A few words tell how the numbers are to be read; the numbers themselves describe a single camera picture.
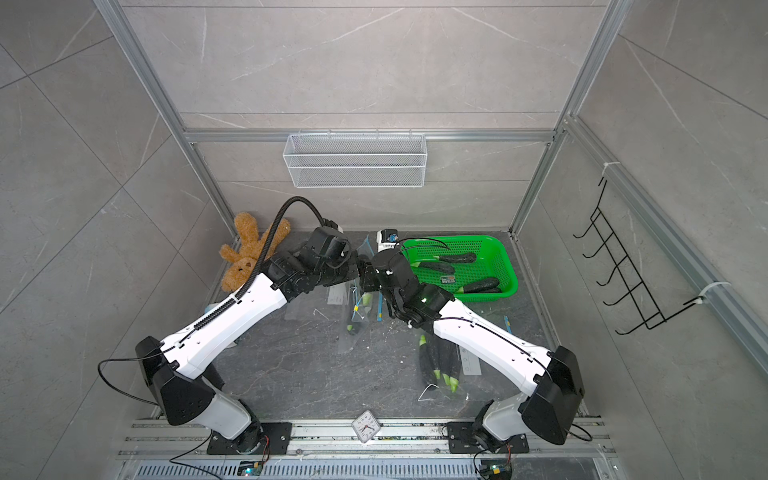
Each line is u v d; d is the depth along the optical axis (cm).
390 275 52
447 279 104
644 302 64
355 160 100
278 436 73
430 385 79
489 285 99
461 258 107
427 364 84
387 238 62
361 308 71
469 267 107
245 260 98
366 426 74
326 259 56
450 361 84
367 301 78
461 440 73
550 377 40
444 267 105
